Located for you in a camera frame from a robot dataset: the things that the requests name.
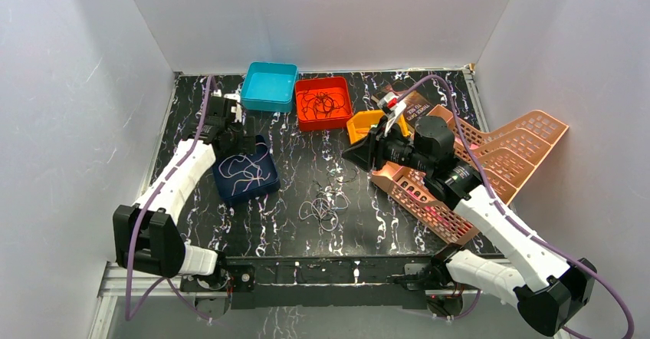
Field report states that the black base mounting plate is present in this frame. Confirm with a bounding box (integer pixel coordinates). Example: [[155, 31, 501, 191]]
[[181, 255, 476, 318]]

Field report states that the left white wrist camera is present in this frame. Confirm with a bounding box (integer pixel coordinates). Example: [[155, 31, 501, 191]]
[[212, 90, 245, 123]]

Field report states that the red plastic box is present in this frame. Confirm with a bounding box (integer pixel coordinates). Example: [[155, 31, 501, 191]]
[[295, 76, 353, 132]]

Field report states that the yellow parts bin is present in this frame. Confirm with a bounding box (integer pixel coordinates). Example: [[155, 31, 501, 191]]
[[346, 110, 384, 144]]

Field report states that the dark cable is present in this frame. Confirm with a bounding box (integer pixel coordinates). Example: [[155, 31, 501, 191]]
[[300, 89, 351, 120]]

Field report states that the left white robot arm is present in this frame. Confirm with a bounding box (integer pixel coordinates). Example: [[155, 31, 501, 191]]
[[113, 91, 255, 290]]

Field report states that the pink tiered file rack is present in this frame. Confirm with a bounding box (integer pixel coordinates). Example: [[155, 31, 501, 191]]
[[371, 110, 568, 245]]

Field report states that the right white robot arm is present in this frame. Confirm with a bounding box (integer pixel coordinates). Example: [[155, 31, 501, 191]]
[[342, 116, 596, 337]]

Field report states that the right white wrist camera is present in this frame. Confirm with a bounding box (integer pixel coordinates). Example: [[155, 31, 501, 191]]
[[377, 91, 406, 137]]

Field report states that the teal plastic box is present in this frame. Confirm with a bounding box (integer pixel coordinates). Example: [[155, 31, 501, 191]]
[[241, 61, 298, 113]]

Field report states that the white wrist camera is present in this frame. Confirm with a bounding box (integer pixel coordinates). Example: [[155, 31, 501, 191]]
[[377, 91, 406, 137], [212, 90, 245, 123]]

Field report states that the navy blue plastic box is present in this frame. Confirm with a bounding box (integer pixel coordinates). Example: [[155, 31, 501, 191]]
[[212, 135, 281, 207]]

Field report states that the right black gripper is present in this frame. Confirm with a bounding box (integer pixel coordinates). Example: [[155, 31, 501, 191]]
[[341, 115, 433, 174]]

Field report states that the thin black cable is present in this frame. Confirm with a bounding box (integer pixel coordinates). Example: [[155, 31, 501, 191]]
[[317, 166, 359, 196]]

